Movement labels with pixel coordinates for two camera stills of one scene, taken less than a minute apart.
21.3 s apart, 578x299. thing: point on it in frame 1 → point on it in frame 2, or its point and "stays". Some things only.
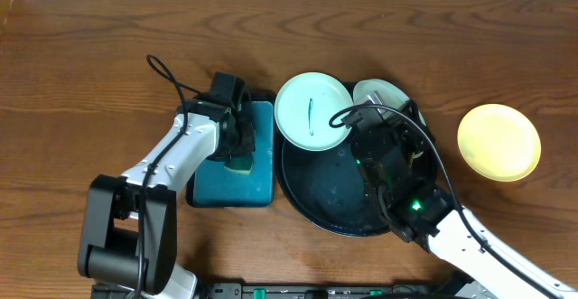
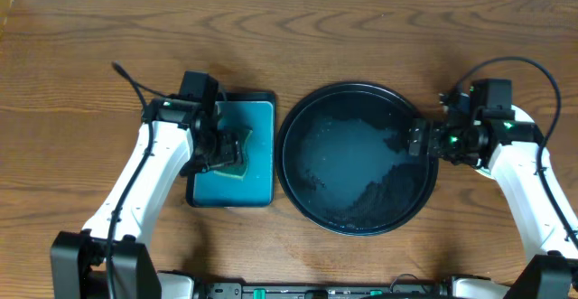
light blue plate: [304, 107] → [544, 160]
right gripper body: [408, 140] → [452, 144]
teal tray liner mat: [215, 184] stays
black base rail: [315, 291] stays
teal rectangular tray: [247, 96] stays
